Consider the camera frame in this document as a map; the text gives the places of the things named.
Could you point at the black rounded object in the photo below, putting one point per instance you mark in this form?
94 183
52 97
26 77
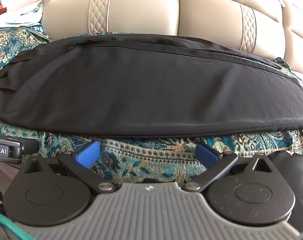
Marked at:
299 180

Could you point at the light blue cloth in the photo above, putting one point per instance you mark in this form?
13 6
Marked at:
19 17

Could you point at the blue patterned blanket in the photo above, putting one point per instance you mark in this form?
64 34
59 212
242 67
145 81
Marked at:
146 160

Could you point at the black pants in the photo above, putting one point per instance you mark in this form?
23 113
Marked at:
141 87

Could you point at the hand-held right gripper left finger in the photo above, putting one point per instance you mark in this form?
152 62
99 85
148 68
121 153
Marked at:
87 155

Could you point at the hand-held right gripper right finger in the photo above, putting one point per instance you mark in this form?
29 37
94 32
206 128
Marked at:
206 155

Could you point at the beige leather sofa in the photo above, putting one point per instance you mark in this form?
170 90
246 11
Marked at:
141 5

